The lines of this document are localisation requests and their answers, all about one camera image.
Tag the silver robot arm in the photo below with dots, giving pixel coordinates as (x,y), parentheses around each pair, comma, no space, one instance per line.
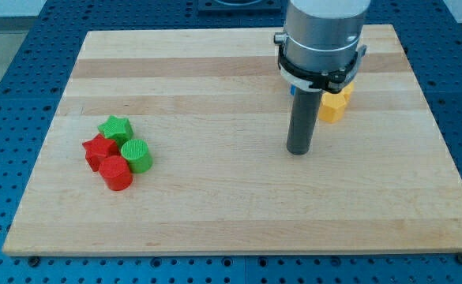
(321,35)

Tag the wooden board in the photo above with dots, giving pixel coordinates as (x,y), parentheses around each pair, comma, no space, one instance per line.
(214,111)

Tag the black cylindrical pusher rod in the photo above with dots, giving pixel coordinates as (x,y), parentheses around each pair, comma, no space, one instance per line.
(304,112)

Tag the green cylinder block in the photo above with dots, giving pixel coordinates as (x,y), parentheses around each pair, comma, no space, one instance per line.
(137,155)

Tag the yellow hexagon block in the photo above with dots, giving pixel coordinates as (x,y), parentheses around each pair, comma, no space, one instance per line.
(332,107)

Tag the green star block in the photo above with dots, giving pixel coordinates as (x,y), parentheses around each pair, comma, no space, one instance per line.
(117,129)

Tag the red cylinder block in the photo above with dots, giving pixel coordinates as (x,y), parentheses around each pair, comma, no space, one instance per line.
(115,172)

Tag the yellow block behind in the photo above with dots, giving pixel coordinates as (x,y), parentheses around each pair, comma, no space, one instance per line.
(347,91)

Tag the red star block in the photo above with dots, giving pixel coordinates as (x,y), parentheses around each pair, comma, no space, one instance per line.
(97,149)

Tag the black mounting plate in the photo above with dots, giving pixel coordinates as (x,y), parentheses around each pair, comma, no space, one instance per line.
(238,5)

